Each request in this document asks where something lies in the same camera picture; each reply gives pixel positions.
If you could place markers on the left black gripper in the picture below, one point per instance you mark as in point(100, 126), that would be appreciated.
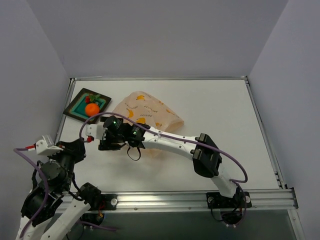
point(72, 149)

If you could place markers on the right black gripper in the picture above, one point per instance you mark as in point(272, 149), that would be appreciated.
point(106, 144)

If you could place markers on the orange fake fruit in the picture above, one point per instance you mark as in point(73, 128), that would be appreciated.
point(91, 109)

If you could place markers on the banana print plastic bag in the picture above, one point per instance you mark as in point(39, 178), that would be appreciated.
point(144, 108)

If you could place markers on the fake strawberry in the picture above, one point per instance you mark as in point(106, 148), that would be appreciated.
point(91, 98)

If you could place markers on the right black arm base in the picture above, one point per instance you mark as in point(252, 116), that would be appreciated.
point(229, 211)

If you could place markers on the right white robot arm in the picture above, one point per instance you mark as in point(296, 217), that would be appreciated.
point(201, 150)

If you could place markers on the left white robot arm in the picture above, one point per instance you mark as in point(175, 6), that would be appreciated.
point(50, 209)

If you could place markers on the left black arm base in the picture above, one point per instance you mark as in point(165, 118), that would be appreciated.
point(96, 215)

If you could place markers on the green square plate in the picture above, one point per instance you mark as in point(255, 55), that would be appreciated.
point(76, 107)

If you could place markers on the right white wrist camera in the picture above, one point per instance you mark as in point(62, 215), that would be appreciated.
point(95, 132)

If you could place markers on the aluminium front rail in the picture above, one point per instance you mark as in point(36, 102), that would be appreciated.
point(196, 201)

